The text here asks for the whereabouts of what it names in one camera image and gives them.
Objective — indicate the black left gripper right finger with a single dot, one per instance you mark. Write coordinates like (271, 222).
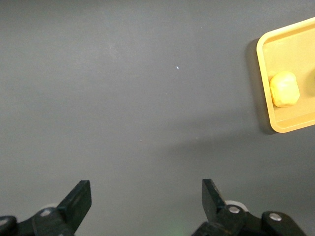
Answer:
(214, 206)

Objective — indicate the dark grey table mat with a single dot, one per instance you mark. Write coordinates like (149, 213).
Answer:
(123, 98)

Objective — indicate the yellow plastic tray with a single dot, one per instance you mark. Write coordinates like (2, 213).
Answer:
(283, 59)

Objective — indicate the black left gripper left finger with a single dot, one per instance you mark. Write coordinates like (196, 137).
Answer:
(73, 209)

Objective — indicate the yellow potato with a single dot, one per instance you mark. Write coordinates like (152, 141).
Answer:
(284, 89)

